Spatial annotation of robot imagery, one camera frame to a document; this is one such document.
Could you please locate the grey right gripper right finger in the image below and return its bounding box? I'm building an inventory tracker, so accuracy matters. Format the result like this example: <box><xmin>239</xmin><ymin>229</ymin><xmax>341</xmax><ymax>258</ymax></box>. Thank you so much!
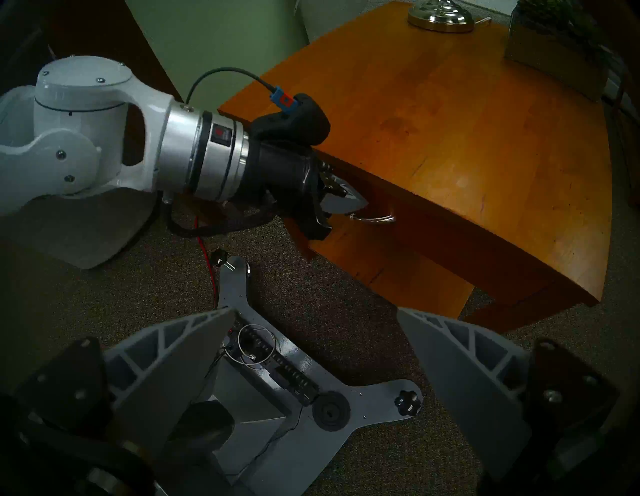
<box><xmin>397</xmin><ymin>307</ymin><xmax>621</xmax><ymax>483</ymax></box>

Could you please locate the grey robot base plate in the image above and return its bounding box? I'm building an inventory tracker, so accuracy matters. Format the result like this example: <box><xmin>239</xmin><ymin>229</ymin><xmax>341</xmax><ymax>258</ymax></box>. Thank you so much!
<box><xmin>150</xmin><ymin>256</ymin><xmax>423</xmax><ymax>496</ymax></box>

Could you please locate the black round disk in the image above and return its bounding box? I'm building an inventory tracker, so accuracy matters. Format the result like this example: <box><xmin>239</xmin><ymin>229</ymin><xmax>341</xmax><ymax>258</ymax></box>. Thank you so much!
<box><xmin>312</xmin><ymin>391</ymin><xmax>351</xmax><ymax>432</ymax></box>

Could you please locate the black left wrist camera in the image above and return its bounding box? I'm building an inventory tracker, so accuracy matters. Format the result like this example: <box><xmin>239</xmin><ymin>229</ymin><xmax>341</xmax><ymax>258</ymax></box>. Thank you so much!
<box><xmin>250</xmin><ymin>87</ymin><xmax>332</xmax><ymax>148</ymax></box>

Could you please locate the orange wooden end table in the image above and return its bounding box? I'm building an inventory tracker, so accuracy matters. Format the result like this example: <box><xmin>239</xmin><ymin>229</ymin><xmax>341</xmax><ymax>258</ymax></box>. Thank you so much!
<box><xmin>217</xmin><ymin>0</ymin><xmax>613</xmax><ymax>333</ymax></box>

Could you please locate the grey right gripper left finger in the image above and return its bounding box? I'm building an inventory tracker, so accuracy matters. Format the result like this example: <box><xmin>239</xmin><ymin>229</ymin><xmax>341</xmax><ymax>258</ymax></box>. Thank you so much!
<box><xmin>15</xmin><ymin>307</ymin><xmax>237</xmax><ymax>461</ymax></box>

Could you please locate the white wire coil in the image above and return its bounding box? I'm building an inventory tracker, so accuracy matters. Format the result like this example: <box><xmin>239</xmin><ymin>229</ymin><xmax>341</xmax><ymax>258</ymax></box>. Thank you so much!
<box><xmin>223</xmin><ymin>324</ymin><xmax>277</xmax><ymax>368</ymax></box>

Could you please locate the white shade table lamp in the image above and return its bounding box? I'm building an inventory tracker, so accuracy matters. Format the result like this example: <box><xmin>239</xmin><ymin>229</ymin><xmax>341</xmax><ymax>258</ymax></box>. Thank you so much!
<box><xmin>407</xmin><ymin>0</ymin><xmax>493</xmax><ymax>34</ymax></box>

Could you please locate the black power strip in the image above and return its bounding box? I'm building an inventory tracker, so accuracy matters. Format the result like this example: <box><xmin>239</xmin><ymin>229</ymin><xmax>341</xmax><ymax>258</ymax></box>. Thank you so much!
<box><xmin>227</xmin><ymin>320</ymin><xmax>321</xmax><ymax>406</ymax></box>

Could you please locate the red cable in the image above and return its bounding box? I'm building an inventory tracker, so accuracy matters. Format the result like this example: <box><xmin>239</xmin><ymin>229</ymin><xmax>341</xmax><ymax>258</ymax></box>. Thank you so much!
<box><xmin>194</xmin><ymin>215</ymin><xmax>218</xmax><ymax>308</ymax></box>

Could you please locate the black left camera cable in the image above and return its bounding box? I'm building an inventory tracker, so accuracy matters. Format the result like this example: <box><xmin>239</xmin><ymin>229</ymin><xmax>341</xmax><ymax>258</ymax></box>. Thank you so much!
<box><xmin>186</xmin><ymin>67</ymin><xmax>276</xmax><ymax>106</ymax></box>

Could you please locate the succulent planter box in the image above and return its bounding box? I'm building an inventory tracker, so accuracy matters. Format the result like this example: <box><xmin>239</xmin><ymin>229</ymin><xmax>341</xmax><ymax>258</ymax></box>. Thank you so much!
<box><xmin>504</xmin><ymin>0</ymin><xmax>613</xmax><ymax>103</ymax></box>

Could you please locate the black braided arm hose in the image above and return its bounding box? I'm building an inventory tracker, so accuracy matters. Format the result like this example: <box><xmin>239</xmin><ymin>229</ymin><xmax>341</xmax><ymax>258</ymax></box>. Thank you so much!
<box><xmin>160</xmin><ymin>192</ymin><xmax>278</xmax><ymax>238</ymax></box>

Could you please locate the black base knob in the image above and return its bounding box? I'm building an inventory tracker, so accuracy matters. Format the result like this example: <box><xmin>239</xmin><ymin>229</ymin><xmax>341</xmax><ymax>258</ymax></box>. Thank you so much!
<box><xmin>210</xmin><ymin>249</ymin><xmax>241</xmax><ymax>271</ymax></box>
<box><xmin>395</xmin><ymin>390</ymin><xmax>420</xmax><ymax>417</ymax></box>

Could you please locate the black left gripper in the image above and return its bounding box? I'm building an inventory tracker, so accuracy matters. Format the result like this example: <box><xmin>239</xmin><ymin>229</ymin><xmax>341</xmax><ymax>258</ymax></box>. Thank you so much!
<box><xmin>245</xmin><ymin>142</ymin><xmax>369</xmax><ymax>242</ymax></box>

